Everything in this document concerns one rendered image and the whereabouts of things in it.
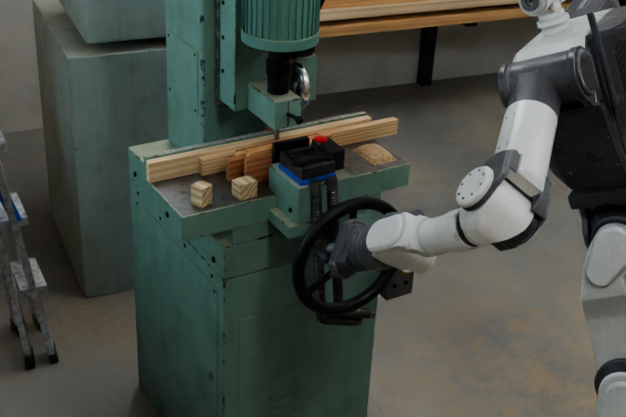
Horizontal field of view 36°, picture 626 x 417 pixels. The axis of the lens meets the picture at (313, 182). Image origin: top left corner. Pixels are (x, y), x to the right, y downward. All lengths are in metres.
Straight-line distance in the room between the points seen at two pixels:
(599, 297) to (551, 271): 1.68
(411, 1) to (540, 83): 2.95
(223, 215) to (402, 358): 1.22
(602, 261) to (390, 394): 1.18
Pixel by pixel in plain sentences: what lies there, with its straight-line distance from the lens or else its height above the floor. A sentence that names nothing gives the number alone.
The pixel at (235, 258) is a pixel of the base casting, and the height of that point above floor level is 0.76.
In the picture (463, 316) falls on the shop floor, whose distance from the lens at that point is 3.43.
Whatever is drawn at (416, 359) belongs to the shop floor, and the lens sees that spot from 3.19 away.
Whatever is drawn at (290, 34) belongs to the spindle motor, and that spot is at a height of 1.24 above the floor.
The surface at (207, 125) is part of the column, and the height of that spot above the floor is 0.93.
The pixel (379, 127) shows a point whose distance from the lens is 2.46.
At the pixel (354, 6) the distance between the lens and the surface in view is 4.49.
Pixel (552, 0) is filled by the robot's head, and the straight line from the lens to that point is 1.95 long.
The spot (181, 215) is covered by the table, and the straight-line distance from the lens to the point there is 2.09.
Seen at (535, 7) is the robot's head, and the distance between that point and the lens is 1.91.
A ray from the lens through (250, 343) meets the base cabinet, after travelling 2.35.
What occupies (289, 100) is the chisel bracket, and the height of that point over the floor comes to 1.07.
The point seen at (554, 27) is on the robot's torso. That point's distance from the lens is 1.96.
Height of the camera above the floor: 1.93
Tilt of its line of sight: 27 degrees down
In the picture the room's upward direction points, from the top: 3 degrees clockwise
